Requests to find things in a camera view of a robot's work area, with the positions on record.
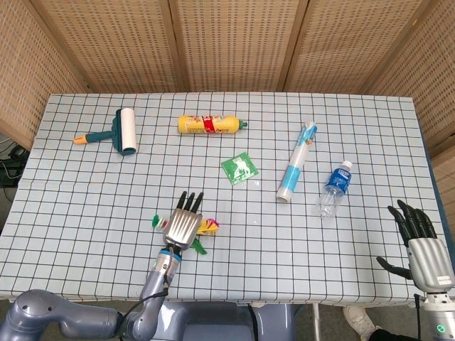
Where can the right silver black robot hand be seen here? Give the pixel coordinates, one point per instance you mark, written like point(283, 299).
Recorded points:
point(423, 254)

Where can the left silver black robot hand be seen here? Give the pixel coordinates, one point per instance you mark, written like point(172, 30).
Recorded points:
point(183, 227)

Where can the yellow green feather toy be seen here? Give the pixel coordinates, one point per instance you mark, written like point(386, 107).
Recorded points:
point(209, 227)

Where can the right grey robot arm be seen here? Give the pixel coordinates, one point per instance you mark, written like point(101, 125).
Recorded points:
point(435, 316)

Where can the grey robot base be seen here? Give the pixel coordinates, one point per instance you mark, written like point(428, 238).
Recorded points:
point(220, 321)

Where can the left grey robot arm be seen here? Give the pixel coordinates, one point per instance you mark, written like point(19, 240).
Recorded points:
point(106, 305)

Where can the blue grid tablecloth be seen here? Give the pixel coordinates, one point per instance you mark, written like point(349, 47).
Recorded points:
point(227, 160)

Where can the green sachet packet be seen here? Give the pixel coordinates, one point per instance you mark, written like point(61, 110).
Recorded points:
point(240, 168)

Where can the white shoe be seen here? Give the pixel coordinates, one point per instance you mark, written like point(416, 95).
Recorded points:
point(359, 319)

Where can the yellow plastic bottle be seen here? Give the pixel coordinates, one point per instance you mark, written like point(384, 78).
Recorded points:
point(209, 124)

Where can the clear water bottle blue label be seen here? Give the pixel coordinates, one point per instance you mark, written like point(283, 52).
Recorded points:
point(334, 190)

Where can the teal lint roller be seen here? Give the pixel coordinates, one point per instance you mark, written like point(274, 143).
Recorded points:
point(115, 133)

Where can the blue white film roll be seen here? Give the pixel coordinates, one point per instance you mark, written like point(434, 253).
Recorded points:
point(296, 163)

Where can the woven bamboo folding screen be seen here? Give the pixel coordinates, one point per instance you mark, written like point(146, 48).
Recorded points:
point(227, 46)

